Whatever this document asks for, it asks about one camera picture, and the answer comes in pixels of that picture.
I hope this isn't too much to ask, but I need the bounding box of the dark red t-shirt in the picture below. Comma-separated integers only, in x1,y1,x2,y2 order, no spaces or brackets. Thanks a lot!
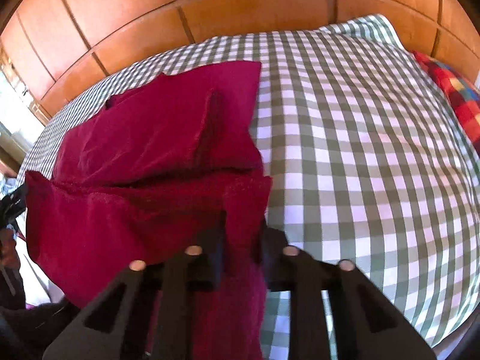
25,61,272,359

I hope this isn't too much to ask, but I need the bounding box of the window with frame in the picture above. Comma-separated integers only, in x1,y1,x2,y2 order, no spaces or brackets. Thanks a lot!
1,48,45,173

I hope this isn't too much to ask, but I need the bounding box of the multicolour plaid pillow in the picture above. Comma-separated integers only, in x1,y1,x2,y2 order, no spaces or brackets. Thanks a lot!
413,51,480,152

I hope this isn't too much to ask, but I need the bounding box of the green checkered bed sheet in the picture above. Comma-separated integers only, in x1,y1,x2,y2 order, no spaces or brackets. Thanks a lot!
21,15,479,345

